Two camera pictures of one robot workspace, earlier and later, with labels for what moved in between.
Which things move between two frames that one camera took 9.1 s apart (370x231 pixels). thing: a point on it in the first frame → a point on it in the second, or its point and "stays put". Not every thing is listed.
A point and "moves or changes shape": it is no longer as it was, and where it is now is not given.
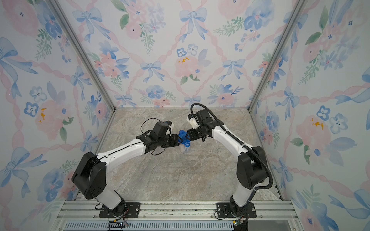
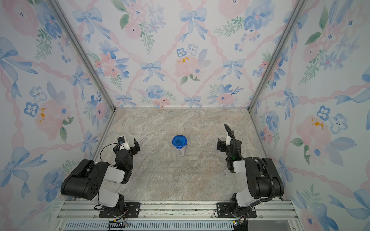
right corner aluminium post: (300, 5) stays put
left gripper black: (175, 140) → (133, 149)
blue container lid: (185, 140) moves or changes shape
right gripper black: (192, 136) → (223, 143)
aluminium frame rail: (85, 215) stays put
